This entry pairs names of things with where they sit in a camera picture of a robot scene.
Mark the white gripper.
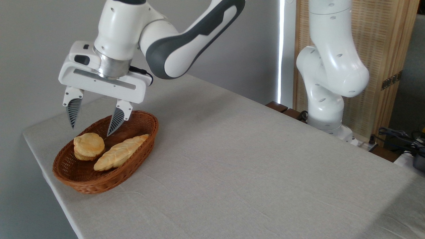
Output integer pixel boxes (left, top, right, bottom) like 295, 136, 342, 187
58, 41, 148, 137

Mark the round golden bread bun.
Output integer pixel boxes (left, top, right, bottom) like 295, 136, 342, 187
73, 133, 105, 161

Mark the long braided bread loaf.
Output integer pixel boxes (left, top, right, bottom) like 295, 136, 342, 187
93, 134, 149, 172

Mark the brown wicker basket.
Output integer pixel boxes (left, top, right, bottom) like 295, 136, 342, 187
52, 111, 159, 195

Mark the beige tablecloth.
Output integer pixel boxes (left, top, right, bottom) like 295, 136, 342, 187
23, 74, 425, 239

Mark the dark brown wooden block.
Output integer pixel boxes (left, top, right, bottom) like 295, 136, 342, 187
282, 108, 304, 121
266, 101, 289, 113

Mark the white power strip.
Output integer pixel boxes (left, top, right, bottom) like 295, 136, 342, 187
349, 138, 379, 152

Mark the wooden bamboo folding screen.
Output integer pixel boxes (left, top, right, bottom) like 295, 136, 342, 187
293, 0, 420, 144

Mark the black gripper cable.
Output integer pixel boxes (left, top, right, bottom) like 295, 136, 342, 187
129, 66, 154, 86

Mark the black cable bundle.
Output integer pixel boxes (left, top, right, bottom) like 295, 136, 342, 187
378, 127, 425, 156

